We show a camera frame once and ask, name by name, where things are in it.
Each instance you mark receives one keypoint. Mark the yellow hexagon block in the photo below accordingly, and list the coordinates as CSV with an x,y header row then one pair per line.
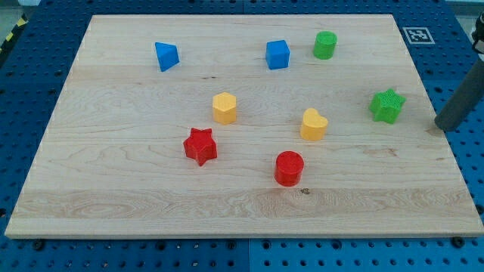
x,y
225,108

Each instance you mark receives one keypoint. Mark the blue cube block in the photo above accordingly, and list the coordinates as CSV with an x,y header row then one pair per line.
x,y
277,55

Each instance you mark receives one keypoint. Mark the black yellow hazard tape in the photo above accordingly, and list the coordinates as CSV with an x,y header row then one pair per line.
x,y
12,37

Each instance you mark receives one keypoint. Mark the green star block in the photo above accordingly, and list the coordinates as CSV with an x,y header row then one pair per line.
x,y
386,106

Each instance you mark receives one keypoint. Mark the grey cylindrical robot arm rod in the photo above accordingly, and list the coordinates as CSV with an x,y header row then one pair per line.
x,y
469,92

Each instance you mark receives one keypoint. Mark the white fiducial marker tag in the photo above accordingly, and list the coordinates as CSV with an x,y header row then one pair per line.
x,y
418,35

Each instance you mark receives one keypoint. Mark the red star block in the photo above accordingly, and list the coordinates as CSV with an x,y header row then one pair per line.
x,y
200,145

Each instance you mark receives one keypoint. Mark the green cylinder block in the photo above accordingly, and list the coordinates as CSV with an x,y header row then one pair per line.
x,y
325,43

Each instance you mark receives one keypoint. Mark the yellow heart block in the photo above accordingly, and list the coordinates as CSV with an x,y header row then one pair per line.
x,y
314,126

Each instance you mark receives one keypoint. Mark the light wooden board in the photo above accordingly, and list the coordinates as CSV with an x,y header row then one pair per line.
x,y
112,165

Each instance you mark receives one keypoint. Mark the red cylinder block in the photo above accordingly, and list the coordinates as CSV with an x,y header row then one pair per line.
x,y
289,166

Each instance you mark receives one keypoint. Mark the blue triangular prism block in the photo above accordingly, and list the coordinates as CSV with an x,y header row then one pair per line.
x,y
167,55

